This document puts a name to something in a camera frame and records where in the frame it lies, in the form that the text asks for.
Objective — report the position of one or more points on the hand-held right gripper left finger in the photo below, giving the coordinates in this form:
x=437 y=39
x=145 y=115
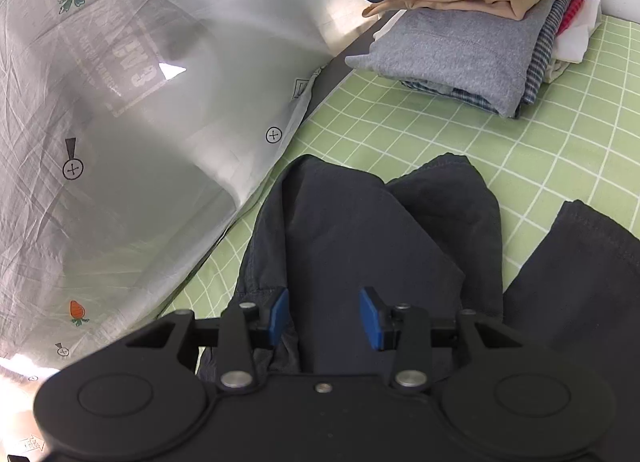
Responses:
x=280 y=317

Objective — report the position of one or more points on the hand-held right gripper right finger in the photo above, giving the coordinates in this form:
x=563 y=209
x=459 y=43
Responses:
x=372 y=322

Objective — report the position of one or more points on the black pants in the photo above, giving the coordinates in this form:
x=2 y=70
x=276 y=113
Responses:
x=350 y=232

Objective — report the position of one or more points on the stack of folded clothes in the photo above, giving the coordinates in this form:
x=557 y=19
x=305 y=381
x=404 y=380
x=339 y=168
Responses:
x=450 y=57

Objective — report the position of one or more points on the green checked sheet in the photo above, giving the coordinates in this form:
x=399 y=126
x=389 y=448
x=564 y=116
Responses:
x=400 y=127

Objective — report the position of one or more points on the white carrot-print curtain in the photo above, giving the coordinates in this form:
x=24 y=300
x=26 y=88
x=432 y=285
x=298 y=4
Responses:
x=150 y=142

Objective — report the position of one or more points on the blue plaid shirt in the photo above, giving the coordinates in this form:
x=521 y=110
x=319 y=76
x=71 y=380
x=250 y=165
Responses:
x=537 y=67

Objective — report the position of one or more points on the white folded cloth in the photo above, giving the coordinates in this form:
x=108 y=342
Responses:
x=575 y=45

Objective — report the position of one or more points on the beige folded garment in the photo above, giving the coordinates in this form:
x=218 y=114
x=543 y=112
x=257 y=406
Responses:
x=500 y=0

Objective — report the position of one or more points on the red striped cloth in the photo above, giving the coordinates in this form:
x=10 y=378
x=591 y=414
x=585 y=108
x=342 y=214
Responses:
x=572 y=10

